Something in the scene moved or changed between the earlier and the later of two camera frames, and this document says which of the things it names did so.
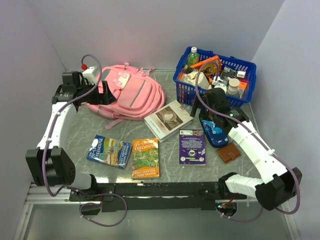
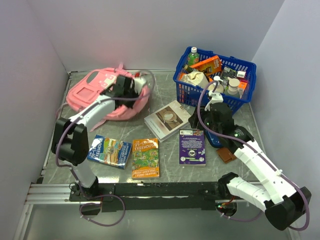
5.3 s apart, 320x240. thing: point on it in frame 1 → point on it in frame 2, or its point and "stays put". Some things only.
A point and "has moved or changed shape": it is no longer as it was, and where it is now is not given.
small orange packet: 242,86 stays put
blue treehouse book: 109,151 stays put
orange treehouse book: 145,163 stays put
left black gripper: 104,98 → 131,88
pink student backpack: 139,93 has moved or changed shape
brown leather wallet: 229,153 stays put
